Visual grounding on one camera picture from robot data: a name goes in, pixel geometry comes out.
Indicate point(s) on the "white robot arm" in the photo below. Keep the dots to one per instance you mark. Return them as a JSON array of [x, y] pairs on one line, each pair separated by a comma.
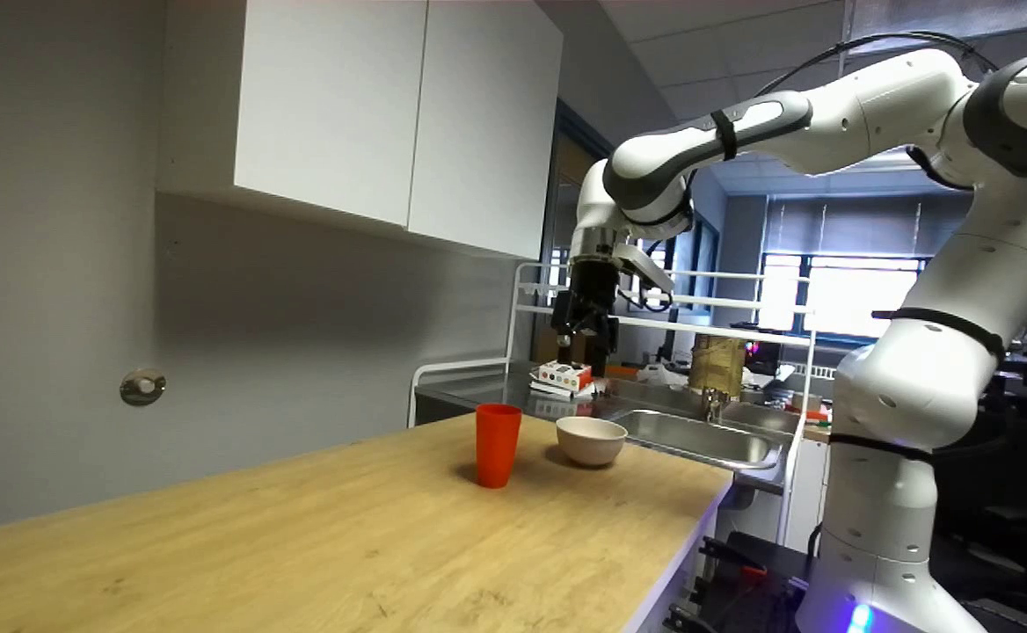
[[919, 385]]

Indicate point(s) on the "steel sink basin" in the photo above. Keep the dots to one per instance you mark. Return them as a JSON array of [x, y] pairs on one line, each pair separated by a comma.
[[701, 441]]

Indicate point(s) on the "white bowl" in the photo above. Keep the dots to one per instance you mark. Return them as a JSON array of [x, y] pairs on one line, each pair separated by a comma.
[[588, 441]]

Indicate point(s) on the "brown paper bag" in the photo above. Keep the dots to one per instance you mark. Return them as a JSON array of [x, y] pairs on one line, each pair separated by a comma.
[[720, 362]]

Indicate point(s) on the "red white box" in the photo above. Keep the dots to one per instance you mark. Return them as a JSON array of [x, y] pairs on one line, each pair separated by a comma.
[[565, 379]]

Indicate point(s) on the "orange plastic cup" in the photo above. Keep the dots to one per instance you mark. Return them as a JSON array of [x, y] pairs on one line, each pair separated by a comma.
[[496, 432]]

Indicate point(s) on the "white wall cabinet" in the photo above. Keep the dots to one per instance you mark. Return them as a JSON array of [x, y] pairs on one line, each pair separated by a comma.
[[429, 117]]

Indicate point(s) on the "white metal rack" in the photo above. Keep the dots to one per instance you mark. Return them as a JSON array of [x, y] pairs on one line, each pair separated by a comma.
[[771, 411]]

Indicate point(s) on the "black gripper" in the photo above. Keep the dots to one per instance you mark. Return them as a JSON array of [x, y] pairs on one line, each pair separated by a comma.
[[585, 311]]

